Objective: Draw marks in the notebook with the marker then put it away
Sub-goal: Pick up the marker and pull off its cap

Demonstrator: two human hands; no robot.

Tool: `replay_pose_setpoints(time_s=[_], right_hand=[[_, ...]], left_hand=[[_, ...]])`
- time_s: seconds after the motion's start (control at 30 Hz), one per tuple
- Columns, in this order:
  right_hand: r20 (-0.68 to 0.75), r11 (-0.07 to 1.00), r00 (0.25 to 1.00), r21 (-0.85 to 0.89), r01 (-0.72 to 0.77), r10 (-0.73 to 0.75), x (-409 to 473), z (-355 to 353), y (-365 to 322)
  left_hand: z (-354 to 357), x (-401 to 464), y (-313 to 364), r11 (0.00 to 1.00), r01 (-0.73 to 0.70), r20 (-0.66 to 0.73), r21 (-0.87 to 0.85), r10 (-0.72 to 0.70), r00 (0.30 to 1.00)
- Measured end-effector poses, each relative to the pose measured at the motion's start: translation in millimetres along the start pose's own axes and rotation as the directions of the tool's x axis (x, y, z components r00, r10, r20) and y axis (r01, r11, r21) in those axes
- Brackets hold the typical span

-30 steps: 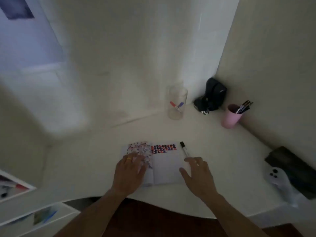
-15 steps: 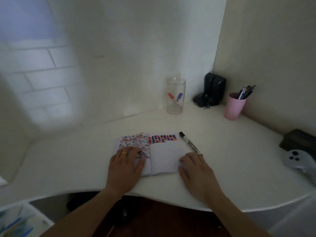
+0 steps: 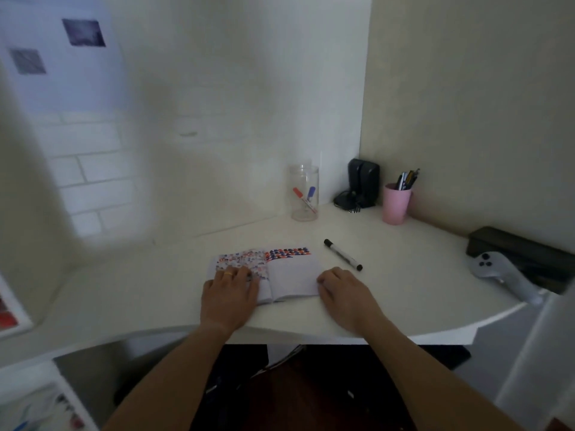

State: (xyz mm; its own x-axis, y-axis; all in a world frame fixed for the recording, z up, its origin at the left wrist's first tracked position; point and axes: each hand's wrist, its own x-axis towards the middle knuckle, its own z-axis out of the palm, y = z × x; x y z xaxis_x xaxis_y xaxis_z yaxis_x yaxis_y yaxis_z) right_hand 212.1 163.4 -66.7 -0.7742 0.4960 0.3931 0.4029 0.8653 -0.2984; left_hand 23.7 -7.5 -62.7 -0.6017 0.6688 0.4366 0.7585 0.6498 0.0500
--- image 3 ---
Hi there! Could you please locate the person's left hand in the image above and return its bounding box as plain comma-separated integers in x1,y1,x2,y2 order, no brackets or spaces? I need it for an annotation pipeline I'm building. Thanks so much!
200,265,261,333

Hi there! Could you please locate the person's right hand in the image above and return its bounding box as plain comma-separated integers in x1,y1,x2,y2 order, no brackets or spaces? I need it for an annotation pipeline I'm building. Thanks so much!
317,267,387,336

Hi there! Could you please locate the patterned notebook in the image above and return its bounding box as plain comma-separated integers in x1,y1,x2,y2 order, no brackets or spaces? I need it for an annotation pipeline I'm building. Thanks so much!
208,247,325,306

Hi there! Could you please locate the person's left forearm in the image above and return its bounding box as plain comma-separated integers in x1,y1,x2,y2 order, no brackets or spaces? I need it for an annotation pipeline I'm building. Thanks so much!
102,322,239,431

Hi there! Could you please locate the person's right forearm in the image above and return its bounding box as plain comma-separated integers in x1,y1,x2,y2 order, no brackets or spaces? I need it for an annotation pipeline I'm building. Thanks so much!
358,316,513,431

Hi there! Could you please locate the white marker with black cap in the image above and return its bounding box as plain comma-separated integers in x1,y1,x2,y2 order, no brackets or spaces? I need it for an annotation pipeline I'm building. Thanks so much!
323,239,364,271

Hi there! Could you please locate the clear glass jar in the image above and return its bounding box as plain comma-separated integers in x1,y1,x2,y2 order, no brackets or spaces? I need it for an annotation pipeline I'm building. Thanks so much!
287,164,320,222

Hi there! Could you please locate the red capped marker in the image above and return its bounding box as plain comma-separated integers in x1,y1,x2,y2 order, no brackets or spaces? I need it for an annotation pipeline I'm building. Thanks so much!
293,187,318,214

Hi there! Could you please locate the pink pen cup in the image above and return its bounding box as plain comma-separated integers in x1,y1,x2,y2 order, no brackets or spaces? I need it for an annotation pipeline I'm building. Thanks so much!
382,183,412,226

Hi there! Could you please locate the black desktop speaker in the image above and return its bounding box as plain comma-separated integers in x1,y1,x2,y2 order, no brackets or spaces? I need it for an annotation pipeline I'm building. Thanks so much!
359,161,381,209
348,158,365,206

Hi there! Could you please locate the bunch of pens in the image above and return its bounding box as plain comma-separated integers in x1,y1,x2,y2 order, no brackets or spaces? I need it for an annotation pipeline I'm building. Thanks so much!
395,169,421,192

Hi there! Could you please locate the white handheld controller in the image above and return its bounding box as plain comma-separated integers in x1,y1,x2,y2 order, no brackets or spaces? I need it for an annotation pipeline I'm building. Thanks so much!
469,251,547,307

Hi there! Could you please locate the long black box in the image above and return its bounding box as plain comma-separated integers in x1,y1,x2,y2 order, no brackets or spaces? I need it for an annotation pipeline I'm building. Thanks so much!
466,226,575,295

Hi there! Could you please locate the white framed picture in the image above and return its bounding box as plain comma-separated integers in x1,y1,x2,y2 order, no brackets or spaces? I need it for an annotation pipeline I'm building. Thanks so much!
0,274,35,340

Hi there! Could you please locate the white curtain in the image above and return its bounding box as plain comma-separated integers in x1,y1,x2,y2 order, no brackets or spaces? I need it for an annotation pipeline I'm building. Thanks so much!
494,289,575,431

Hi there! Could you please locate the black coiled cable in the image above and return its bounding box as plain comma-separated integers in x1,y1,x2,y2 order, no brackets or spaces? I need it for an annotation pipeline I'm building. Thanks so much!
333,190,361,214

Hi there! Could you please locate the white wall poster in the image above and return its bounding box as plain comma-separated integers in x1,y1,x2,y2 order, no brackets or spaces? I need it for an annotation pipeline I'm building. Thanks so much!
0,0,128,118

